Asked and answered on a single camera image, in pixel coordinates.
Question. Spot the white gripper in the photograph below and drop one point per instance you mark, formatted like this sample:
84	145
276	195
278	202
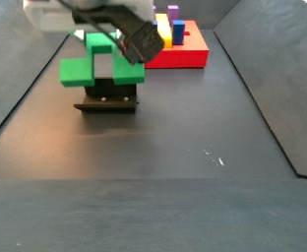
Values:
50	17

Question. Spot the green bridge-shaped block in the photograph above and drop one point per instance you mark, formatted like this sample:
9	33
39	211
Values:
102	62

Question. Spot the red base board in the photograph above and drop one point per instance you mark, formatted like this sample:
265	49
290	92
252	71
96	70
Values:
188	55

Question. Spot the right purple block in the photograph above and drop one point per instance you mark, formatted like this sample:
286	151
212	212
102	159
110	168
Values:
153	9

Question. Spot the purple block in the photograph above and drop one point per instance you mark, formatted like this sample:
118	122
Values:
172	13
153	9

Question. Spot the yellow long bar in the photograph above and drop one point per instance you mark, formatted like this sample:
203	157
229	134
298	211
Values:
164	29

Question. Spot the left purple block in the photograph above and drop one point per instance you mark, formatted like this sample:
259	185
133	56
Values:
172	13

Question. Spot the left dark blue block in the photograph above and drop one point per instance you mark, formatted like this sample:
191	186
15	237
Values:
177	31

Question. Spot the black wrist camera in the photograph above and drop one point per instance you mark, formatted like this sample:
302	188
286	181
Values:
141	42

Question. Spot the black fixture bracket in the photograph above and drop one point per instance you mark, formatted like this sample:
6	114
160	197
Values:
108	97

